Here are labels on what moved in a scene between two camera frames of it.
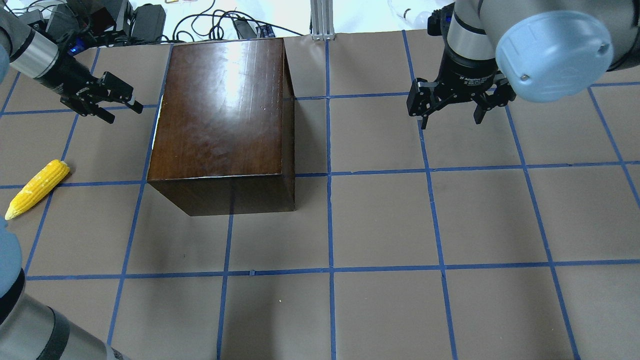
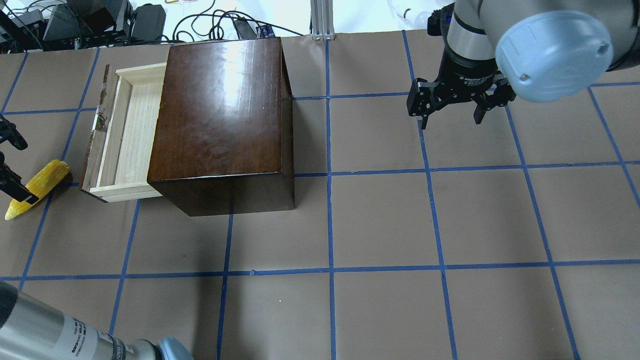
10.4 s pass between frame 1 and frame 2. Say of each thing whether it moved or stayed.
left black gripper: moved
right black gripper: stayed
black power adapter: stayed
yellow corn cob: stayed
